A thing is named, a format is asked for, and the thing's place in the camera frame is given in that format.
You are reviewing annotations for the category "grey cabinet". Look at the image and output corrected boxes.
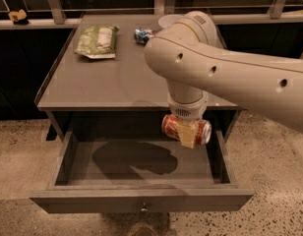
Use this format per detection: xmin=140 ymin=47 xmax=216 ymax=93
xmin=33 ymin=13 xmax=253 ymax=142

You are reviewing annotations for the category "green chip bag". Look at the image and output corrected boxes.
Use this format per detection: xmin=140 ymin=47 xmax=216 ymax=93
xmin=75 ymin=25 xmax=119 ymax=59

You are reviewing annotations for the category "white ceramic bowl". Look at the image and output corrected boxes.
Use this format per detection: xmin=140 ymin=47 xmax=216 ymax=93
xmin=158 ymin=14 xmax=182 ymax=29

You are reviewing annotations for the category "red coke can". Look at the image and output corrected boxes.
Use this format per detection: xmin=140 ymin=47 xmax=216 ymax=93
xmin=161 ymin=114 xmax=212 ymax=146

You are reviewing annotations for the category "small yellow object on ledge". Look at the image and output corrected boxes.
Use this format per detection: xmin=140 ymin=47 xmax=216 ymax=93
xmin=8 ymin=9 xmax=29 ymax=25

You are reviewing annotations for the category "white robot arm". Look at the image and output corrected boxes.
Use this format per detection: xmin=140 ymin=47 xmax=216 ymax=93
xmin=144 ymin=11 xmax=303 ymax=148

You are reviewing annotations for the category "metal window railing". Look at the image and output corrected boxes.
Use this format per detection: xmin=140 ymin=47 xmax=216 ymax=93
xmin=0 ymin=0 xmax=303 ymax=30

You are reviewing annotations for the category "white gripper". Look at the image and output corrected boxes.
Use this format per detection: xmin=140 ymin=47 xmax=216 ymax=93
xmin=168 ymin=92 xmax=209 ymax=148

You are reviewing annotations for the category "open grey top drawer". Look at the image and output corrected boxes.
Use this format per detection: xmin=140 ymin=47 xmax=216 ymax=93
xmin=29 ymin=130 xmax=255 ymax=214

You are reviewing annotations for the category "blue crushed soda can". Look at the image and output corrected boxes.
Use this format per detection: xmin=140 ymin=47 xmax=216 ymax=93
xmin=134 ymin=28 xmax=156 ymax=44

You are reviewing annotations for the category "metal drawer knob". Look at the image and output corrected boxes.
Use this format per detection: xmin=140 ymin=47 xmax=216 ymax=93
xmin=140 ymin=202 xmax=149 ymax=213

